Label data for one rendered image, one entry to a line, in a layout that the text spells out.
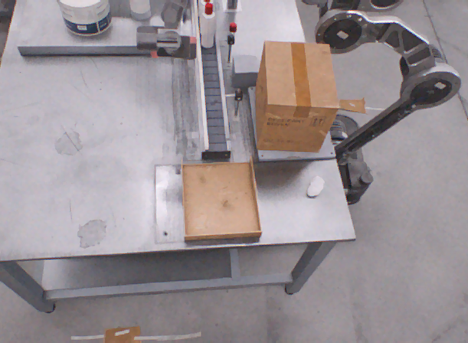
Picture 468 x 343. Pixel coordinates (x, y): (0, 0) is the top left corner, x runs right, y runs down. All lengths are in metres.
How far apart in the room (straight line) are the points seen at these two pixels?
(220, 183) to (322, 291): 1.03
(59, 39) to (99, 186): 0.72
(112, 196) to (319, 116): 0.77
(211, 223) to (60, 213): 0.51
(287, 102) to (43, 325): 1.57
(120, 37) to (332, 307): 1.65
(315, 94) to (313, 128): 0.13
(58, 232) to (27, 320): 0.90
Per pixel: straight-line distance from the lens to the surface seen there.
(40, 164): 1.69
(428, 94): 2.02
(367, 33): 1.74
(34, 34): 2.07
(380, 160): 2.86
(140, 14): 2.03
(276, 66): 1.54
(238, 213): 1.51
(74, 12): 1.94
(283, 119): 1.49
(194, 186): 1.55
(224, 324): 2.24
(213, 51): 1.91
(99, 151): 1.67
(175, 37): 1.29
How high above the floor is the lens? 2.19
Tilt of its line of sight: 59 degrees down
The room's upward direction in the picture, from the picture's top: 9 degrees clockwise
